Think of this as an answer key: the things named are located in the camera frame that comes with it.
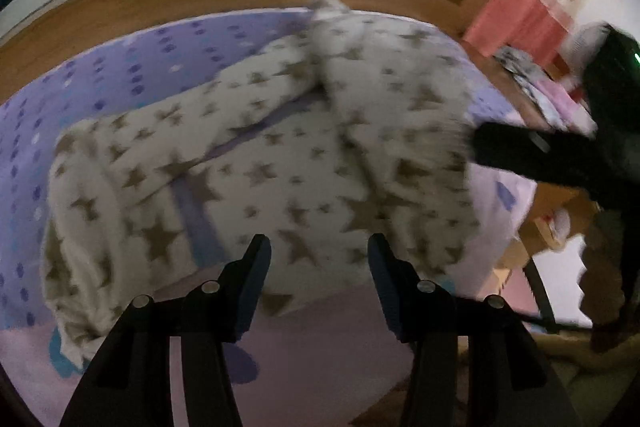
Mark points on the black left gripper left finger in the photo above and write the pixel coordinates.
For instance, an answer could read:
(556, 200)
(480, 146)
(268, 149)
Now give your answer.
(127, 383)

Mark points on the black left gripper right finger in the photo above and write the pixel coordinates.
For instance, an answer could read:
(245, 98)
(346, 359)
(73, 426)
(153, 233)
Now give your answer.
(511, 382)

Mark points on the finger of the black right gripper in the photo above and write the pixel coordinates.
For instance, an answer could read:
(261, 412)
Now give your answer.
(511, 148)

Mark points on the white star-patterned garment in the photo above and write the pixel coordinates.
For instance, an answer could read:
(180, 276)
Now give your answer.
(352, 126)

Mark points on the crumpled patterned clothes pile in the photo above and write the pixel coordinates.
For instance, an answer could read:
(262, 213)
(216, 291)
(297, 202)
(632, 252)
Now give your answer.
(551, 98)

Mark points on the pink red hanging cloth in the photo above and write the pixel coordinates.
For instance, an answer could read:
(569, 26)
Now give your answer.
(536, 27)

